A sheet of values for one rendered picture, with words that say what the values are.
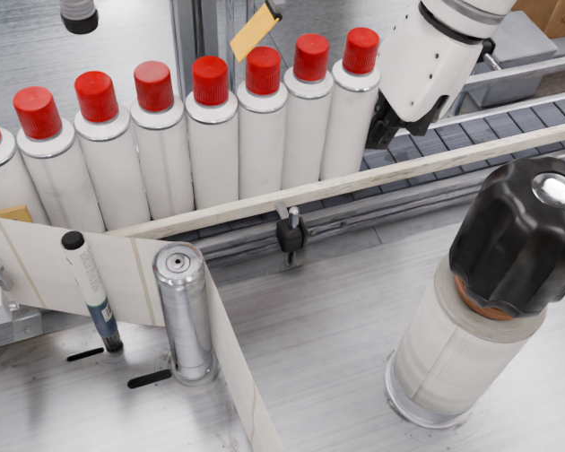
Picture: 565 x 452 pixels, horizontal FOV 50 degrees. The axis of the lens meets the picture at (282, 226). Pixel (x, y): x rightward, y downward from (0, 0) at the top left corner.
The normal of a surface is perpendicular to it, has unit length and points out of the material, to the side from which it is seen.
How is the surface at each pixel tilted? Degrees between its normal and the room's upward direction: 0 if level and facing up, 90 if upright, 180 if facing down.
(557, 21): 90
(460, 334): 93
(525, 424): 0
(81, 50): 0
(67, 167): 90
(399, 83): 69
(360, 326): 0
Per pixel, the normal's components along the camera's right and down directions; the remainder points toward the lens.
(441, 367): -0.61, 0.59
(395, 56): -0.87, 0.02
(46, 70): 0.05, -0.59
